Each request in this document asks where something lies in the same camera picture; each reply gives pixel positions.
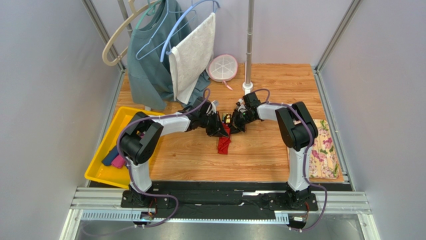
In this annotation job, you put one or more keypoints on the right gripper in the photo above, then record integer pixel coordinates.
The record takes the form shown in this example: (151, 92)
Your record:
(240, 120)

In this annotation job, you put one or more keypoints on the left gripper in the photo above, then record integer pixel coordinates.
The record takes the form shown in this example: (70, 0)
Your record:
(218, 125)

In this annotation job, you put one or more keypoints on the red paper napkin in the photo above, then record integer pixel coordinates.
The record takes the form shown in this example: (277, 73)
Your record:
(224, 141)

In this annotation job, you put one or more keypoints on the gold spoon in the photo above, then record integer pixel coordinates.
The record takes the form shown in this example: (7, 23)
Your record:
(227, 118)

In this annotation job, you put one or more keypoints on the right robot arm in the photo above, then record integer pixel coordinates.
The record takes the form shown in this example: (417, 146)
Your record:
(298, 132)

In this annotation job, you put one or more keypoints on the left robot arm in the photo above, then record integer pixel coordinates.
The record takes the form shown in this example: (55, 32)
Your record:
(139, 139)

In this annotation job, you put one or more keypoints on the metal rack pole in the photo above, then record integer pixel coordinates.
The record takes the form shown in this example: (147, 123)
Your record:
(247, 86)
(125, 16)

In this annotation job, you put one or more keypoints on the pink white mesh bag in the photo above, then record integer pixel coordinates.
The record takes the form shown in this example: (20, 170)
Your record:
(223, 69)

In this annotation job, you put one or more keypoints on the white towel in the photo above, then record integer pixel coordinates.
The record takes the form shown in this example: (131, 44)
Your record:
(189, 60)

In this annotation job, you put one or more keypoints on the floral tray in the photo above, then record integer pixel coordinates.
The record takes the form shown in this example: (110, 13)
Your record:
(324, 165)

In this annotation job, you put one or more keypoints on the teal sweatshirt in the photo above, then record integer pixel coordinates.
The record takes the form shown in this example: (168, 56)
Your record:
(150, 80)

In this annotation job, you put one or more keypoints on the pink cloth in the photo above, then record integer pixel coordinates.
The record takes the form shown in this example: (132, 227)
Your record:
(118, 162)

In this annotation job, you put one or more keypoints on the blue hanger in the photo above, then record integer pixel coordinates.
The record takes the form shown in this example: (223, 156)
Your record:
(166, 45)

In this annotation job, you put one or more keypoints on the navy blue cloth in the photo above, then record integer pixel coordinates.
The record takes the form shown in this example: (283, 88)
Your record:
(109, 158)

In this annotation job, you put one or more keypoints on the yellow plastic bin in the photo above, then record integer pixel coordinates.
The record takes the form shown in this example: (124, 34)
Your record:
(111, 175)

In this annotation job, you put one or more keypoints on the left metal rack pole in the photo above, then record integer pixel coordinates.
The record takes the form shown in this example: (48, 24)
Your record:
(125, 16)

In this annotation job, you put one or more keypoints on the green hanger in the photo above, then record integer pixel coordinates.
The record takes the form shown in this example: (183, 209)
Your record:
(152, 7)

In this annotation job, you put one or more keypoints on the beige hanger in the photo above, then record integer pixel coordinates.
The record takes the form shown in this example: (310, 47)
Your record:
(110, 55)

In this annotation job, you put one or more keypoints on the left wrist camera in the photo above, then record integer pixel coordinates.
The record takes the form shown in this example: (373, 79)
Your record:
(212, 109)

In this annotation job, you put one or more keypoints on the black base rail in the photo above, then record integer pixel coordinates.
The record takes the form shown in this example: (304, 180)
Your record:
(218, 200)

